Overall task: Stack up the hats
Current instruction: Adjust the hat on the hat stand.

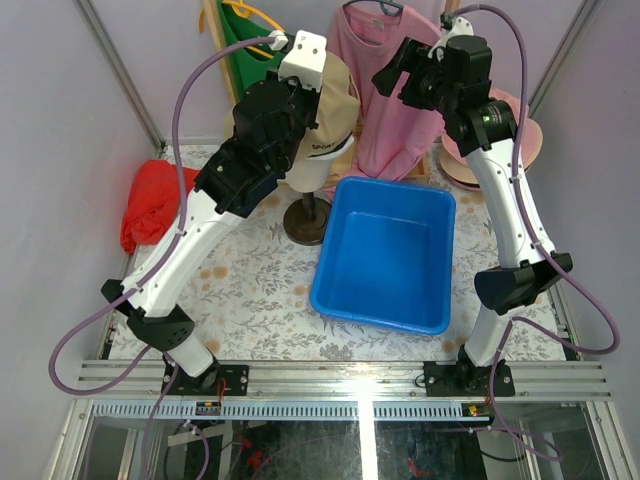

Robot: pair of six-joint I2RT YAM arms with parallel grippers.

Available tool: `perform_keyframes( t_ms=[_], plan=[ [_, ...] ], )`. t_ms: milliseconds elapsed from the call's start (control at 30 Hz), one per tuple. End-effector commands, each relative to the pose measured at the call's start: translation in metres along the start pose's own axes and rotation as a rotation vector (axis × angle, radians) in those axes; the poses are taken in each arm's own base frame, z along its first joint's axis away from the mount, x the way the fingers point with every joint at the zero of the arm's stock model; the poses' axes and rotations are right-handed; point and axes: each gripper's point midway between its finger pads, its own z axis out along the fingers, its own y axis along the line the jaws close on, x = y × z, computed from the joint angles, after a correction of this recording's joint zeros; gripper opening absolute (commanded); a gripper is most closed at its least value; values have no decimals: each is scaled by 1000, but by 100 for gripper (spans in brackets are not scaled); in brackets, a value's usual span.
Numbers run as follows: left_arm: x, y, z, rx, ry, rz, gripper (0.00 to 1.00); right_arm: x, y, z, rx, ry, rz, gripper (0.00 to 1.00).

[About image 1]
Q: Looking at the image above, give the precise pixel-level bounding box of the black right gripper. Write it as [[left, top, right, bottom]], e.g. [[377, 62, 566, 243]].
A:
[[371, 37, 458, 115]]

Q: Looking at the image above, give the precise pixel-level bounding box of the grey clothes hanger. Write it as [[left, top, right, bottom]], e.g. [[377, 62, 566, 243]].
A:
[[342, 1, 404, 46]]

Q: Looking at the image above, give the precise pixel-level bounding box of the black bucket hat beige brim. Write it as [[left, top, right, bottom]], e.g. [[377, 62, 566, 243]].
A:
[[444, 167, 480, 191]]

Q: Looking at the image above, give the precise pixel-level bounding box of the white baseball cap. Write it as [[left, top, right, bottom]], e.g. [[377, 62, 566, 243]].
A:
[[328, 135, 354, 161]]

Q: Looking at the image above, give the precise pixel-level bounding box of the pink cap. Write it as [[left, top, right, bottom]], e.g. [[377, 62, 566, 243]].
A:
[[442, 88, 544, 171]]

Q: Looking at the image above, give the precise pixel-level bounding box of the beige mannequin head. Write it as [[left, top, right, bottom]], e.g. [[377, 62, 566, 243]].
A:
[[284, 152, 339, 193]]

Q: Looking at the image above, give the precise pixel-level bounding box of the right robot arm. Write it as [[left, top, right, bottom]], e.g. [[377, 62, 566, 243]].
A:
[[372, 35, 573, 396]]

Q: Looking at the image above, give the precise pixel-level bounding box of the khaki baseball cap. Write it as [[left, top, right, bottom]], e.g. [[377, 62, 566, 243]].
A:
[[220, 51, 360, 172]]

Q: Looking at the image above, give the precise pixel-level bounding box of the wooden clothes rack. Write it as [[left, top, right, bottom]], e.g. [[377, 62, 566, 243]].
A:
[[198, 0, 431, 188]]

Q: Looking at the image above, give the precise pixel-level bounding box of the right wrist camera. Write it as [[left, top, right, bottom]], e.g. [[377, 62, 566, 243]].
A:
[[427, 13, 474, 62]]

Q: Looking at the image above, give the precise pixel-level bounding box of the yellow clothes hanger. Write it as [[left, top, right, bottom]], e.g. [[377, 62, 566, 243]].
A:
[[197, 0, 286, 61]]

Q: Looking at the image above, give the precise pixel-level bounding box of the blue plastic bin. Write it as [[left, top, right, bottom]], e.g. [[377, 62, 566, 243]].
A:
[[310, 177, 456, 336]]

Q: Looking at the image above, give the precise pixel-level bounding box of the pink t-shirt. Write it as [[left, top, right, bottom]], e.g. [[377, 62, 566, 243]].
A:
[[328, 2, 444, 181]]

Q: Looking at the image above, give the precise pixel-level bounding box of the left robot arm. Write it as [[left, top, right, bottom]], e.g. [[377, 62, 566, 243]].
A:
[[101, 72, 322, 395]]

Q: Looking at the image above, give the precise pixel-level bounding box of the red cloth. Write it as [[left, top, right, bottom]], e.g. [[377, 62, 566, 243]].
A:
[[120, 159, 180, 254]]

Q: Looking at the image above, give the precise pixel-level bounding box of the green tank top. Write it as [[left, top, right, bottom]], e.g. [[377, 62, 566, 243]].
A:
[[219, 4, 283, 96]]

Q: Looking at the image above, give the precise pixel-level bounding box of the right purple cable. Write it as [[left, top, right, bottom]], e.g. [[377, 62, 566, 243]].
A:
[[439, 3, 622, 461]]

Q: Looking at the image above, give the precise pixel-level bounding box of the aluminium frame rail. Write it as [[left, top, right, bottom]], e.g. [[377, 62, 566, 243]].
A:
[[89, 360, 612, 421]]

